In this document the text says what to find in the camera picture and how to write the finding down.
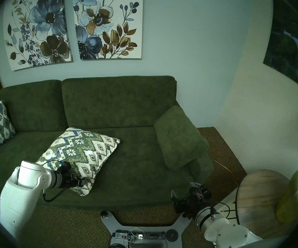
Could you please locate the floral canvas with brown leaves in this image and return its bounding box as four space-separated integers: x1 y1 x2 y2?
73 0 144 60

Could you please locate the thin white floor cable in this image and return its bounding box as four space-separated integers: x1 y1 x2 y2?
211 160 238 187

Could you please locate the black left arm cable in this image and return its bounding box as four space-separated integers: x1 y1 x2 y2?
42 161 70 203

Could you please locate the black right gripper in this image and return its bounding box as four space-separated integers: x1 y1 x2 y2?
171 182 213 220

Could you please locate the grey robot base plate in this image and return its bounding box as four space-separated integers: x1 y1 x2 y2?
101 211 192 248

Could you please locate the black power strip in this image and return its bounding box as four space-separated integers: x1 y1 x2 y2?
115 230 166 241

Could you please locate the black round base disc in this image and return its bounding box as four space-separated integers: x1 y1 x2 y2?
166 229 178 242

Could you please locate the floral canvas with blue flowers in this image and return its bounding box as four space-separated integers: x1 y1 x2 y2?
3 0 73 71

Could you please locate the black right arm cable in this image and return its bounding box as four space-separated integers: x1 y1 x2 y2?
216 201 236 220

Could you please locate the round wooden side table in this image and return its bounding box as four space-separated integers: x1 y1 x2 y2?
236 169 294 237

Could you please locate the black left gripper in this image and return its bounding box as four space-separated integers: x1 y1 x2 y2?
59 161 86 190

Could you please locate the waterfall forest wall poster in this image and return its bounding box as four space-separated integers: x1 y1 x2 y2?
263 0 298 97

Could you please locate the green fabric sofa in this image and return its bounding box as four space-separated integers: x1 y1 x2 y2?
0 76 214 211

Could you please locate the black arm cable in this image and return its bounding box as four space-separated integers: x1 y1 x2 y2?
216 201 236 220
42 161 70 203

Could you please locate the yellow green speckled vase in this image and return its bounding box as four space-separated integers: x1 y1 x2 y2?
276 165 298 223

